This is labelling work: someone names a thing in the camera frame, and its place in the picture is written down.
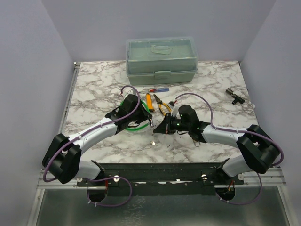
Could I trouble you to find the green cable lock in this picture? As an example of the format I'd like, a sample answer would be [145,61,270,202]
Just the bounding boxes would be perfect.
[116,97,154,131]

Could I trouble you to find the red blue screwdriver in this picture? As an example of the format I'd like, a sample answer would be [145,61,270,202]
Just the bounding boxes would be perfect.
[139,88,169,93]

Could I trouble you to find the orange utility knife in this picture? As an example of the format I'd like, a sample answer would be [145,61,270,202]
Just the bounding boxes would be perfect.
[146,93,154,112]

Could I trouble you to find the front aluminium rail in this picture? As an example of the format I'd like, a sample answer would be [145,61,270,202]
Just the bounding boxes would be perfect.
[37,167,286,189]

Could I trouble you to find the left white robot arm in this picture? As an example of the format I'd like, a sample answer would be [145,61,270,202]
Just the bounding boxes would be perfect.
[42,94,152,186]

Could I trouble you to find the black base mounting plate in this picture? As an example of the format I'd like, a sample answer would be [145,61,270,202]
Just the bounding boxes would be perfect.
[77,161,250,197]

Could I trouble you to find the brass padlock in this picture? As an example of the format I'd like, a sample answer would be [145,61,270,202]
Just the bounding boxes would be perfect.
[193,140,201,147]

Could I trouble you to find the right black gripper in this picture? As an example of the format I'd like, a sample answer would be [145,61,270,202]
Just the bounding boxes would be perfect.
[154,113,191,134]

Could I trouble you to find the yellow black pliers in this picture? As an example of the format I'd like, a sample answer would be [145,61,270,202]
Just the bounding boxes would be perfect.
[153,94,172,116]

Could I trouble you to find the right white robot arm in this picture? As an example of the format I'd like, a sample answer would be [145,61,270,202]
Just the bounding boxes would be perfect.
[154,105,280,185]

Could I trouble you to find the green translucent plastic toolbox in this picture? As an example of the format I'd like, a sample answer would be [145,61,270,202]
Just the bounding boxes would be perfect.
[126,37,198,86]

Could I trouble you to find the aluminium rail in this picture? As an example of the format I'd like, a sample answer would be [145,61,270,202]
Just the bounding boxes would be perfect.
[37,167,286,189]
[58,62,81,134]

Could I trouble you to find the left aluminium rail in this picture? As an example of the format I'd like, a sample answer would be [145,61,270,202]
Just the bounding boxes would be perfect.
[58,62,81,134]

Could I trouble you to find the black T-shaped fitting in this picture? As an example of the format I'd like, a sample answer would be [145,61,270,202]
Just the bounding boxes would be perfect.
[225,88,245,105]

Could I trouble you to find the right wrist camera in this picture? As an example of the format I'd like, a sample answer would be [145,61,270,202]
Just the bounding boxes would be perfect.
[168,101,179,117]

